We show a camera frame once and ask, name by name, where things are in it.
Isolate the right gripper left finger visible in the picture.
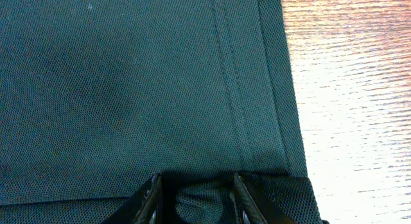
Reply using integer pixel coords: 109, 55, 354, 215
102, 174, 163, 224

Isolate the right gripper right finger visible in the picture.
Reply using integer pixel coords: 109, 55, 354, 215
232, 173, 296, 224

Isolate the black polo shirt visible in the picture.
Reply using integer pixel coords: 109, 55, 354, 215
1, 0, 322, 223

